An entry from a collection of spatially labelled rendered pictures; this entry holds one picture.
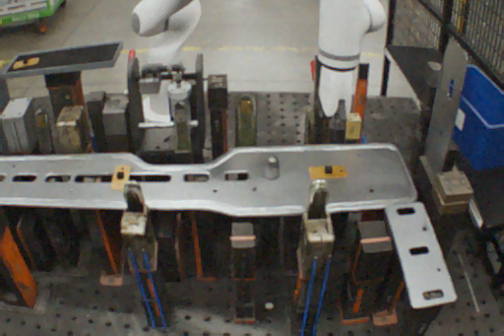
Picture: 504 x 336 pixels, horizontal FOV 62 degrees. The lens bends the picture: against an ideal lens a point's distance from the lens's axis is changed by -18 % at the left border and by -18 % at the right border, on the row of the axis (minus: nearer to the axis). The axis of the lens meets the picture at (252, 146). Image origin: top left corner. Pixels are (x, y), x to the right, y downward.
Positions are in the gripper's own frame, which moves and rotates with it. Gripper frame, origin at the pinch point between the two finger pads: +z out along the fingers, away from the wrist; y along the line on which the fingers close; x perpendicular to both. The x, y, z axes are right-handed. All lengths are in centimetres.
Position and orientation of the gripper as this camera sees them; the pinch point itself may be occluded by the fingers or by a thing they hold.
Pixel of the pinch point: (333, 126)
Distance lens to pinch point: 106.7
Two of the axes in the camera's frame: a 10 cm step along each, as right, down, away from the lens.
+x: 10.0, -0.3, 0.4
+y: 0.5, 5.9, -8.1
